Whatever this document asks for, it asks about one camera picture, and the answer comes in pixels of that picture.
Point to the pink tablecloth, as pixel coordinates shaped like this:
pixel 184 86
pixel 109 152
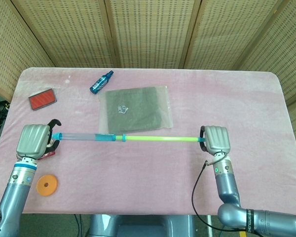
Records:
pixel 138 177

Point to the red stamp pad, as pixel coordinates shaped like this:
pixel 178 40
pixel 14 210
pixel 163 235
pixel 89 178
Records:
pixel 42 99

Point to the blue spray bottle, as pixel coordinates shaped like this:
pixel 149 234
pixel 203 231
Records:
pixel 99 82

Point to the white table leg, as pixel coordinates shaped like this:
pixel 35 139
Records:
pixel 209 222

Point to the grey robot torso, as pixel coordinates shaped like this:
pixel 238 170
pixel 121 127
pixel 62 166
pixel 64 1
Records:
pixel 140 225

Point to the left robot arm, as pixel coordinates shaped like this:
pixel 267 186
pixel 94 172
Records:
pixel 16 192

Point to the orange plastic disc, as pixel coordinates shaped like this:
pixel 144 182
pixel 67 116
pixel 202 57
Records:
pixel 50 188

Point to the grey cloth in plastic bag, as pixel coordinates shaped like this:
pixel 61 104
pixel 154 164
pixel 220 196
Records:
pixel 135 111

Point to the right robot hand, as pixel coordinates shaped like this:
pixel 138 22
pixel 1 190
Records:
pixel 217 139

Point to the woven bamboo folding screen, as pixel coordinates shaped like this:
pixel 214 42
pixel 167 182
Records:
pixel 150 32

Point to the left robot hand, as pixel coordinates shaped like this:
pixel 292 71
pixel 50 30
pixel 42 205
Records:
pixel 33 142

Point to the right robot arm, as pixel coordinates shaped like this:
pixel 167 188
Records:
pixel 228 192

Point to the red floral crumpled cloth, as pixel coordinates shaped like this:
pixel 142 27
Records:
pixel 49 155

